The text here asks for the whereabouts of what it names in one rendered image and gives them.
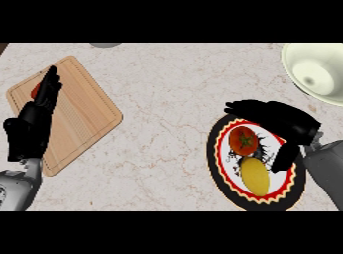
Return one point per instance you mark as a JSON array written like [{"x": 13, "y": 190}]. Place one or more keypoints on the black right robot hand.
[{"x": 281, "y": 120}]

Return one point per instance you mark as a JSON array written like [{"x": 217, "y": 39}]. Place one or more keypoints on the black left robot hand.
[{"x": 31, "y": 127}]

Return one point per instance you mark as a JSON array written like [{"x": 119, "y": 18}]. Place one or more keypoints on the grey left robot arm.
[{"x": 11, "y": 188}]

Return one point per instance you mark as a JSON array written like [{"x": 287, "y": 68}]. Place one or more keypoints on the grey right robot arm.
[{"x": 333, "y": 173}]

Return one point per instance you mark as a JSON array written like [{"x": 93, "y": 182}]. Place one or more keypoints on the red tomato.
[{"x": 243, "y": 140}]

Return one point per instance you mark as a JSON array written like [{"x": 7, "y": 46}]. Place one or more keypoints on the pale green bowl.
[{"x": 326, "y": 72}]

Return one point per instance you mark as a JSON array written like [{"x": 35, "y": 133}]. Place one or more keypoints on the black red white patterned plate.
[{"x": 228, "y": 182}]

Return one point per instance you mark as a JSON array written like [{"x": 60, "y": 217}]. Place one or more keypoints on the small red object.
[{"x": 35, "y": 91}]

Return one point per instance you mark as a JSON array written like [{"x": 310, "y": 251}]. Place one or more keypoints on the pale wooden cutting board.
[{"x": 79, "y": 112}]

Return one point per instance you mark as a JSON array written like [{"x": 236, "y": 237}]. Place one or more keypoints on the yellow lemon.
[{"x": 256, "y": 177}]

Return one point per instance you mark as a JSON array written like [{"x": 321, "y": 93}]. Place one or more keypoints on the grey round object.
[{"x": 106, "y": 44}]

